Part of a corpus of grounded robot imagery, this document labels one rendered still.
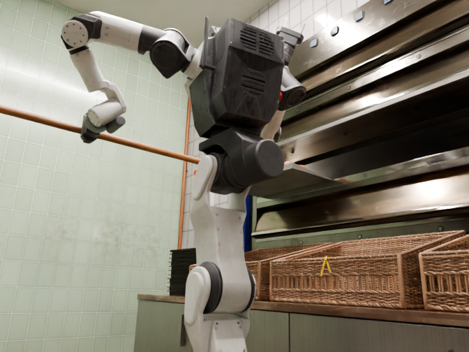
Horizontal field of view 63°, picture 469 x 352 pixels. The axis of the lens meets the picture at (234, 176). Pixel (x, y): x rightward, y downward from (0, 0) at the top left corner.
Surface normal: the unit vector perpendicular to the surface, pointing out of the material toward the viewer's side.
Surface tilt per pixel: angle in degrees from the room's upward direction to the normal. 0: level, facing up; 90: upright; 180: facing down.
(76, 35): 131
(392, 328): 90
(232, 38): 90
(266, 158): 90
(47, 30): 90
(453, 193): 70
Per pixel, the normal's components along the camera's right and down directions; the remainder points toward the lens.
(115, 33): 0.04, 0.42
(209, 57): 0.47, -0.24
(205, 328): 0.61, -0.07
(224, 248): 0.62, -0.37
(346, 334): -0.78, -0.20
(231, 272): 0.58, -0.57
